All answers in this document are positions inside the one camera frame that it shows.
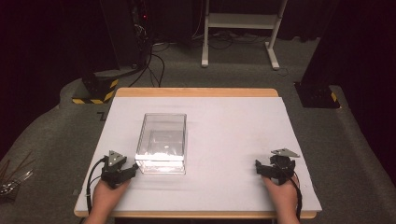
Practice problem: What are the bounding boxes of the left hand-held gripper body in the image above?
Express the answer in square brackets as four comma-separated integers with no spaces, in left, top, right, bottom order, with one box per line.
[100,149,129,189]

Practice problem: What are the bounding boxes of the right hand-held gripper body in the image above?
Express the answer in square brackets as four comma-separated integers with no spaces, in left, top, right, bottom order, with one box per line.
[268,147,301,187]

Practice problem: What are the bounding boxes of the clear plastic box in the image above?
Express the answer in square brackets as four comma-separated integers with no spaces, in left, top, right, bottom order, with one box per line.
[134,112,188,175]

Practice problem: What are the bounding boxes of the white table mat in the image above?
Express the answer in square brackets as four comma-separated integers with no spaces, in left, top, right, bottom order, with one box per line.
[75,96,323,214]

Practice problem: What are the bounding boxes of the black stand base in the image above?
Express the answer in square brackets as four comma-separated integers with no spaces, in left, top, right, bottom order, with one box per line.
[293,81,341,109]

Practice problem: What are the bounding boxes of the black stand with striped base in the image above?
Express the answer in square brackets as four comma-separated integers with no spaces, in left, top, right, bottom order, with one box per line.
[71,68,120,105]

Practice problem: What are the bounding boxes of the wooden table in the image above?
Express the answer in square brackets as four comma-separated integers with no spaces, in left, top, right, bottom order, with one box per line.
[73,87,323,220]

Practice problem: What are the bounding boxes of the bundle of sticks and cutlery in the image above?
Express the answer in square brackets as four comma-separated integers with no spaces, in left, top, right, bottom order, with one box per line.
[0,150,35,198]

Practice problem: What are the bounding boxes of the black computer tower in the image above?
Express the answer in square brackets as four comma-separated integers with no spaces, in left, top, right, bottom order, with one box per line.
[99,0,154,70]

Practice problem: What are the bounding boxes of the white metal stand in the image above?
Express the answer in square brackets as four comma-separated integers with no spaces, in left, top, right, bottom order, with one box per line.
[201,0,290,71]

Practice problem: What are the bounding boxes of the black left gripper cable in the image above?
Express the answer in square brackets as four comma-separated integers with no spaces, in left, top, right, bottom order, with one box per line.
[86,156,109,217]

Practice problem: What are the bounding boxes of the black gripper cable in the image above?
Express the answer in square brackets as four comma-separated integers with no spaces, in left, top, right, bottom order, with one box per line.
[288,171,304,222]
[86,156,109,217]

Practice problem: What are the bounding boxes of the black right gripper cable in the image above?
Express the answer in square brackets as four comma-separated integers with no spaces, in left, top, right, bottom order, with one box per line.
[288,171,304,222]

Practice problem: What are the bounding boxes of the black floor cables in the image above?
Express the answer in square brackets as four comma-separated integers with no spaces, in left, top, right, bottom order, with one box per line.
[128,29,272,89]

